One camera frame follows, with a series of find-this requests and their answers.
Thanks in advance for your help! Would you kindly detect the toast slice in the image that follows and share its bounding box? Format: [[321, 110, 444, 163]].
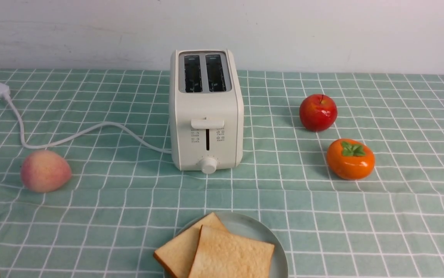
[[153, 213, 228, 278], [188, 225, 275, 278]]

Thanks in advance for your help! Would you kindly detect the white toaster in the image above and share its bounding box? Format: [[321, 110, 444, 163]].
[[168, 49, 245, 175]]

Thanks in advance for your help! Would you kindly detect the grey-green plate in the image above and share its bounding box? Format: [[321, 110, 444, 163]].
[[175, 211, 289, 278]]

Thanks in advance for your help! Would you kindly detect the red apple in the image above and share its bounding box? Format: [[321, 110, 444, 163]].
[[299, 94, 338, 132]]

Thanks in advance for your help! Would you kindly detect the orange persimmon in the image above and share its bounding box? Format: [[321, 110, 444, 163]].
[[326, 138, 376, 181]]

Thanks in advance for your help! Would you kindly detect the pink peach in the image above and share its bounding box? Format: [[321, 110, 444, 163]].
[[20, 150, 72, 192]]

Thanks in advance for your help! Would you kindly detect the green checkered tablecloth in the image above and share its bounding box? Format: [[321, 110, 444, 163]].
[[0, 69, 444, 278]]

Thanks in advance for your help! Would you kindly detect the white toaster power cord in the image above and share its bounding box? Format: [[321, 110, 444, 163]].
[[0, 83, 172, 154]]

